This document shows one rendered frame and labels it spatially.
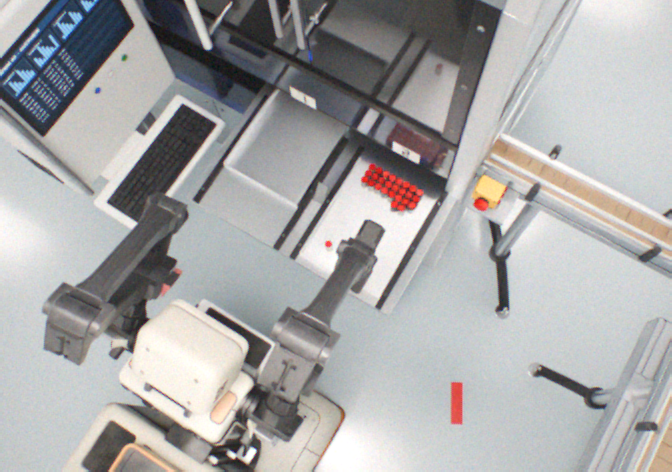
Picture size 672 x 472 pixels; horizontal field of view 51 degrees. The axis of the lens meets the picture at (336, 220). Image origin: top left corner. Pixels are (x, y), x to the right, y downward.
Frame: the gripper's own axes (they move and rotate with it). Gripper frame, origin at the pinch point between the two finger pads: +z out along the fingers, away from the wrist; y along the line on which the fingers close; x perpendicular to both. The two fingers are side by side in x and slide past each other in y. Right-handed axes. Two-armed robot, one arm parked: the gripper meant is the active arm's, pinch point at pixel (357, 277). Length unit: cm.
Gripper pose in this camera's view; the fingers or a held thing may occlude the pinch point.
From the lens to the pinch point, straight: 179.7
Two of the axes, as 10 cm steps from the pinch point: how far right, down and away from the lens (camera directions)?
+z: 0.5, 2.9, 9.6
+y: 5.2, -8.3, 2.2
